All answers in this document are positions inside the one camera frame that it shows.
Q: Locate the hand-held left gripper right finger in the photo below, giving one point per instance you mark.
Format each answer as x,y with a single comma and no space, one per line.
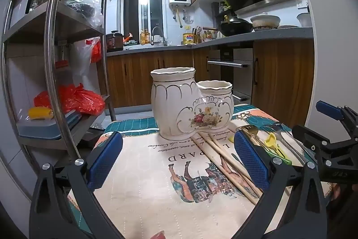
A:
250,160

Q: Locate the white hanging plastic bag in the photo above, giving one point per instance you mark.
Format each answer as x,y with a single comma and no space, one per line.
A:
81,59

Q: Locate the chrome faucet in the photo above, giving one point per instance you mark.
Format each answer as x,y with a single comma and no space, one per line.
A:
156,30

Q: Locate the white floral ceramic utensil holder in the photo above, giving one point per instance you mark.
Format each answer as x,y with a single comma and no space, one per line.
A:
173,104

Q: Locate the wall spice rack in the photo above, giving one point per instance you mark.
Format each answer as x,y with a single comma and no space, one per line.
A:
225,10

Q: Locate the yellow labelled container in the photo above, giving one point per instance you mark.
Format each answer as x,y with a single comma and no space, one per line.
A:
188,38

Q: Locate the red lid container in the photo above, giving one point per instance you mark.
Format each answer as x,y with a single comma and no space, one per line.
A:
61,64

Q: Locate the knife and scissors holder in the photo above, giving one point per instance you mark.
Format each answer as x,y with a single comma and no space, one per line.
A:
197,35

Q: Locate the window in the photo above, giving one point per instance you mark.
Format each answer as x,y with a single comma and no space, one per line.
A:
142,9

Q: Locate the metal shelf rack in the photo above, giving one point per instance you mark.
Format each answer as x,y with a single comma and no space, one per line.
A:
53,31

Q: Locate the yellow tulip green pen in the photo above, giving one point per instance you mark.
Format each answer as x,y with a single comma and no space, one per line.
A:
271,141

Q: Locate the built-in oven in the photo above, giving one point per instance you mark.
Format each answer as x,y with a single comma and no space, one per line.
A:
229,71

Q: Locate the printed tablecloth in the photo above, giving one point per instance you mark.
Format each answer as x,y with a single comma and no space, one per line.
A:
156,171

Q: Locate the red pressure cooker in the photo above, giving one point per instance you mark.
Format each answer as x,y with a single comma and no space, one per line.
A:
114,41

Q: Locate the blue trays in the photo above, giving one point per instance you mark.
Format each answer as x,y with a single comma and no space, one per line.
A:
42,128

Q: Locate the clear bag with dark contents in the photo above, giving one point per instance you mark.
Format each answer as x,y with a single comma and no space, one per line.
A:
84,8

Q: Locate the wooden chopstick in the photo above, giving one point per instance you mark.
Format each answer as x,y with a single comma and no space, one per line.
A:
232,162
223,170

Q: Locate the person's right hand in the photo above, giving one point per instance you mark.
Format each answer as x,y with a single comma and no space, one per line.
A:
339,191

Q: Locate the wooden base cabinets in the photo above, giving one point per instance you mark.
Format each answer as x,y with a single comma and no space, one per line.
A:
279,79

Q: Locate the white clay pot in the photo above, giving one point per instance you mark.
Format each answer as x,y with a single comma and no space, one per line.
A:
265,21

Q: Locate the silver fork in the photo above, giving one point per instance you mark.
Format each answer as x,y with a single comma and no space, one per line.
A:
291,143

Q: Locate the black wok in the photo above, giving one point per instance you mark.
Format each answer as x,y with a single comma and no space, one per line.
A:
235,26

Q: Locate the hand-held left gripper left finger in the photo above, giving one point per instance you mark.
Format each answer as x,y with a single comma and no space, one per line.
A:
105,160

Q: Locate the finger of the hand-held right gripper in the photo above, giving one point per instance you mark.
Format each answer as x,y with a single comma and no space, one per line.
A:
310,136
330,110

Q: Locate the yellow oil bottles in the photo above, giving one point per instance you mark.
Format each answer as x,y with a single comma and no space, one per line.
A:
144,37

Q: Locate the red hanging plastic bag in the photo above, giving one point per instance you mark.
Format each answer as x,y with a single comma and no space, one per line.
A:
96,51

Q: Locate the yellow corn cob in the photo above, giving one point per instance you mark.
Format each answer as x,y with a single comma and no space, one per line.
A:
40,113

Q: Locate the white cup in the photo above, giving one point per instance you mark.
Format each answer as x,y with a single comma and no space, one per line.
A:
157,39

